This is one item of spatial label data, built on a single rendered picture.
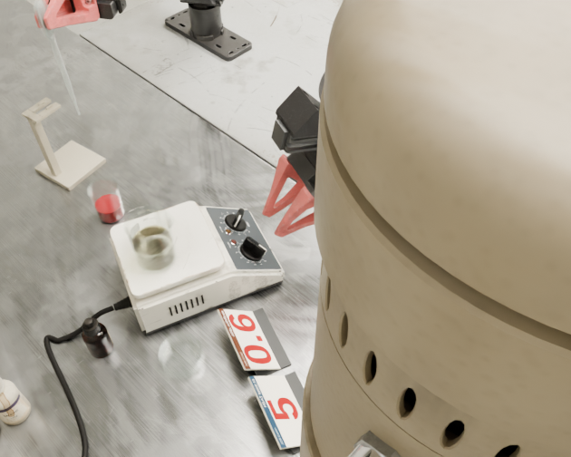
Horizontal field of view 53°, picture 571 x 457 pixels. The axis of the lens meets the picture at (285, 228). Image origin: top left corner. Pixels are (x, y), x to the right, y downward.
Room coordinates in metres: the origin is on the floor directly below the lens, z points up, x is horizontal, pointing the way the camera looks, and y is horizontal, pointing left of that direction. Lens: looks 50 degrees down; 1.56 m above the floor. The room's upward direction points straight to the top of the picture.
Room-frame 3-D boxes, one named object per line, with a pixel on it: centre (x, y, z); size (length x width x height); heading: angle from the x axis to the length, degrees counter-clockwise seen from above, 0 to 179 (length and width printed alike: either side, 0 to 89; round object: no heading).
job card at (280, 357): (0.35, 0.04, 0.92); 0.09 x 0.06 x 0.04; 25
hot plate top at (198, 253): (0.45, 0.15, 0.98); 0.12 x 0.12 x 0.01; 25
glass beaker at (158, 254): (0.43, 0.16, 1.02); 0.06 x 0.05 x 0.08; 90
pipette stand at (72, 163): (0.68, 0.35, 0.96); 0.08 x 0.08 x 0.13; 56
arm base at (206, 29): (1.06, 0.16, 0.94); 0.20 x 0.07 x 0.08; 47
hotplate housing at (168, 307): (0.46, 0.13, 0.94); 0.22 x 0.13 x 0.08; 115
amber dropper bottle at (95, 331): (0.35, 0.23, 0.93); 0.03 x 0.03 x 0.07
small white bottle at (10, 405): (0.27, 0.32, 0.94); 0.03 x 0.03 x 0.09
